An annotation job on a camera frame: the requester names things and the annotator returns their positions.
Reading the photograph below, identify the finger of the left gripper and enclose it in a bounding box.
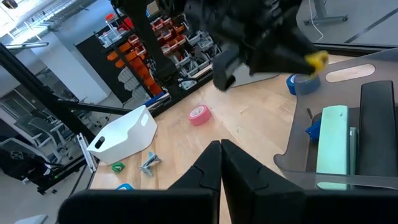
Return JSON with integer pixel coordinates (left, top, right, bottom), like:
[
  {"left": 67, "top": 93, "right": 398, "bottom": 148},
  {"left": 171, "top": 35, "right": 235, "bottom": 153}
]
[
  {"left": 270, "top": 27, "right": 320, "bottom": 58},
  {"left": 250, "top": 49, "right": 315, "bottom": 76}
]

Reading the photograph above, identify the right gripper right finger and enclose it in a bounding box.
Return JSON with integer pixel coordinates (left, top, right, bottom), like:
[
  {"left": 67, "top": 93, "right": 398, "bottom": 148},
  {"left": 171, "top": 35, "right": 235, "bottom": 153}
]
[{"left": 221, "top": 139, "right": 398, "bottom": 224}]

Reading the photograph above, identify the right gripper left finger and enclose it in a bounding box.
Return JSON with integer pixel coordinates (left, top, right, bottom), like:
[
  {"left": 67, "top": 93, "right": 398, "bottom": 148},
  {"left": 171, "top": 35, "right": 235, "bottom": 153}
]
[{"left": 58, "top": 140, "right": 222, "bottom": 224}]

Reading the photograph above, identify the navy blue tape roll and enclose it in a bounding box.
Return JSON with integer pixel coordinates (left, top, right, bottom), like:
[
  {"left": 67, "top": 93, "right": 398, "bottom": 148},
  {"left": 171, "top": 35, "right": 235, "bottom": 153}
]
[{"left": 285, "top": 73, "right": 322, "bottom": 96}]

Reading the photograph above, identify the yellow mini stapler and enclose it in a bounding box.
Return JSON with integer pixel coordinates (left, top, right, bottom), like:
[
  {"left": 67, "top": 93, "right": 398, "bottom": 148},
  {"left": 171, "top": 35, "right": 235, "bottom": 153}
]
[{"left": 303, "top": 50, "right": 330, "bottom": 78}]

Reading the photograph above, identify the green mini stapler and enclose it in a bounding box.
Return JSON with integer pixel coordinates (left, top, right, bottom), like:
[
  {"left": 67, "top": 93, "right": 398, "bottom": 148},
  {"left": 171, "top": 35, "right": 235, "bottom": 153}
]
[{"left": 111, "top": 161, "right": 126, "bottom": 174}]

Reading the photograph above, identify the blue mini stapler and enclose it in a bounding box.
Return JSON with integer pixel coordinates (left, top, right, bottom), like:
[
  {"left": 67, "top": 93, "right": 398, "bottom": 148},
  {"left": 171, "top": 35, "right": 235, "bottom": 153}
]
[{"left": 305, "top": 117, "right": 323, "bottom": 141}]

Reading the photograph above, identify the mint green stapler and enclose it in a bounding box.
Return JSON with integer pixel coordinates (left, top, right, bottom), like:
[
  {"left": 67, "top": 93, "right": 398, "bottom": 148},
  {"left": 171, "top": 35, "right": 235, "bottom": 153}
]
[{"left": 316, "top": 105, "right": 358, "bottom": 191}]

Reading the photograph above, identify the pink tape roll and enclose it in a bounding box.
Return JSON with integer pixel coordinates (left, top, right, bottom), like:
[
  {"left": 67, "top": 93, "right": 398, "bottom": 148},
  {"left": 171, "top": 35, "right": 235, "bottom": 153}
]
[{"left": 187, "top": 104, "right": 213, "bottom": 127}]

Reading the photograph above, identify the black stapler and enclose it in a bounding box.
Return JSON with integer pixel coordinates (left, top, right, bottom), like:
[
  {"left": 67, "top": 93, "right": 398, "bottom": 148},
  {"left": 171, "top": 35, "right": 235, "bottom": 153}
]
[{"left": 356, "top": 80, "right": 398, "bottom": 178}]

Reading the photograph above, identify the grey desk foot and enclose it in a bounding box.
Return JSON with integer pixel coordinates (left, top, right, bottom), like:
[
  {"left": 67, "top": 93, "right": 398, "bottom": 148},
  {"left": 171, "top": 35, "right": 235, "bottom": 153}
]
[{"left": 303, "top": 0, "right": 349, "bottom": 26}]

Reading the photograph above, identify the white plastic bin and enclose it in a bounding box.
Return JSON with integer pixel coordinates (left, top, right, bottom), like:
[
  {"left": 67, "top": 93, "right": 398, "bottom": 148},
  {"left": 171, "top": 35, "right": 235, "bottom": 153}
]
[{"left": 86, "top": 105, "right": 159, "bottom": 166}]

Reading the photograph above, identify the dark translucent plastic bin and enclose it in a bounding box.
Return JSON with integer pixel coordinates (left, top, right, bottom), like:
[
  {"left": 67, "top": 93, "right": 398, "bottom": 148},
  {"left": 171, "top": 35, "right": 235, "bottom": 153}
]
[{"left": 273, "top": 48, "right": 398, "bottom": 190}]

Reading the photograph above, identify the shelf with orange bins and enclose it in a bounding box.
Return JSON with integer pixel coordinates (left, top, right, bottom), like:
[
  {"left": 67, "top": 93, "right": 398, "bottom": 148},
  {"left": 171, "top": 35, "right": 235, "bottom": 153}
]
[{"left": 76, "top": 0, "right": 224, "bottom": 105}]

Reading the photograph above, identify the white floor cable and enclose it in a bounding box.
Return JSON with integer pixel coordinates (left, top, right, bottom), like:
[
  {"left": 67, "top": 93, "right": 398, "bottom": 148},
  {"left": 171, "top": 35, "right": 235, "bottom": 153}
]
[{"left": 307, "top": 0, "right": 325, "bottom": 43}]

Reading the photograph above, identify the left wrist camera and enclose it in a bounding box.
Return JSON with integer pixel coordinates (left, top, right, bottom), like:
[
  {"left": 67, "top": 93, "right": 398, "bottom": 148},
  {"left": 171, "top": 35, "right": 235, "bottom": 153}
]
[{"left": 212, "top": 46, "right": 243, "bottom": 91}]

